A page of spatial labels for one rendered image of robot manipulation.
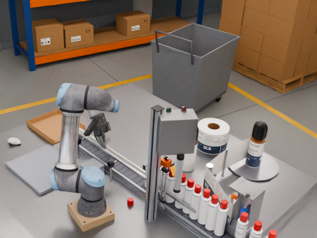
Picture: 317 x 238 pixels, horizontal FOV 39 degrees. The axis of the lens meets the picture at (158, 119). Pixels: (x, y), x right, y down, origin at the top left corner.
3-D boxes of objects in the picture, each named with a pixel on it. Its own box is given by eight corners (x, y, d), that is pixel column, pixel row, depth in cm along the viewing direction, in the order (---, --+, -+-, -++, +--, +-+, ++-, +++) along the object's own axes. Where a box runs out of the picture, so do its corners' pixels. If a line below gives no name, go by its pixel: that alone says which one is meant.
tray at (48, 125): (85, 130, 300) (85, 125, 297) (53, 144, 283) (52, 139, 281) (59, 113, 317) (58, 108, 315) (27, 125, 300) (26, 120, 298)
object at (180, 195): (186, 206, 234) (190, 175, 224) (179, 210, 231) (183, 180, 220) (179, 201, 237) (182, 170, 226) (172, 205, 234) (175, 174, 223)
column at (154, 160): (156, 219, 231) (165, 108, 197) (150, 223, 228) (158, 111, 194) (150, 215, 234) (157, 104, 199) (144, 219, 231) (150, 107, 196)
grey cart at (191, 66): (186, 83, 556) (194, 8, 506) (230, 100, 525) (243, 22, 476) (142, 110, 493) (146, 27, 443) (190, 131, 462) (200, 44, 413)
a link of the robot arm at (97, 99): (112, 87, 207) (120, 97, 256) (88, 84, 207) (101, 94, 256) (108, 112, 207) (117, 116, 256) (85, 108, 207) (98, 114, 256)
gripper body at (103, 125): (112, 131, 266) (105, 111, 264) (101, 136, 260) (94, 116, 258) (104, 131, 272) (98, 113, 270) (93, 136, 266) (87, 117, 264)
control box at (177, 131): (194, 153, 205) (198, 118, 196) (158, 156, 202) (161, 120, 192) (188, 141, 214) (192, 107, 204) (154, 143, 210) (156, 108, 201)
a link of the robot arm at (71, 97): (77, 197, 217) (87, 87, 206) (46, 193, 217) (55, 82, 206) (82, 188, 228) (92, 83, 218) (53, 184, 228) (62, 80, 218)
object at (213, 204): (217, 227, 222) (222, 196, 211) (211, 233, 219) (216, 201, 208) (209, 222, 225) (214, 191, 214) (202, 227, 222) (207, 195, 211)
